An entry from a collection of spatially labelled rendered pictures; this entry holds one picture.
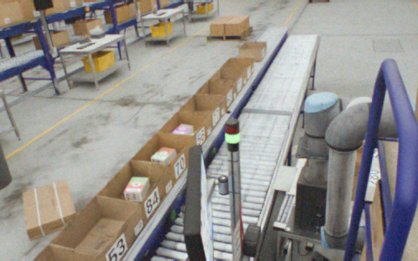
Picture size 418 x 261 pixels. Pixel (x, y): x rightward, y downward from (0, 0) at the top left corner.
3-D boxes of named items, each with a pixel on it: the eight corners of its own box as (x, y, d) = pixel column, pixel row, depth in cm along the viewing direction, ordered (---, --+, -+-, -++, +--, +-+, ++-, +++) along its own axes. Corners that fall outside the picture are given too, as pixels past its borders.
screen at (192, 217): (226, 354, 120) (201, 233, 90) (178, 358, 121) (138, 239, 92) (220, 251, 161) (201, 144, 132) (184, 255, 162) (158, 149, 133)
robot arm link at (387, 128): (339, 97, 171) (368, 96, 100) (377, 95, 166) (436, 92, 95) (339, 128, 173) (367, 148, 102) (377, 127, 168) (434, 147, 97)
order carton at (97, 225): (106, 282, 163) (98, 256, 154) (59, 267, 173) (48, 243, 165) (145, 226, 194) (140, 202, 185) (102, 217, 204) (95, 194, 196)
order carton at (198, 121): (195, 156, 255) (192, 135, 246) (159, 151, 265) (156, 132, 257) (212, 131, 286) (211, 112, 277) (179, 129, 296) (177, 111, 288)
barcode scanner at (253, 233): (262, 239, 162) (262, 224, 156) (257, 259, 154) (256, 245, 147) (249, 236, 164) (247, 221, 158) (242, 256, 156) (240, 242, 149)
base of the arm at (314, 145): (339, 138, 180) (340, 121, 176) (339, 157, 165) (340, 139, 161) (301, 137, 188) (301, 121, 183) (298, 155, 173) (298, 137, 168)
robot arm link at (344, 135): (327, 116, 102) (320, 255, 142) (373, 114, 99) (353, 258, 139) (325, 97, 111) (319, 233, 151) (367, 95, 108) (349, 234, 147)
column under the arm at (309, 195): (336, 213, 207) (344, 167, 191) (331, 243, 188) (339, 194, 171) (293, 204, 218) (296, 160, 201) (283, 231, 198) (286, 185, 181)
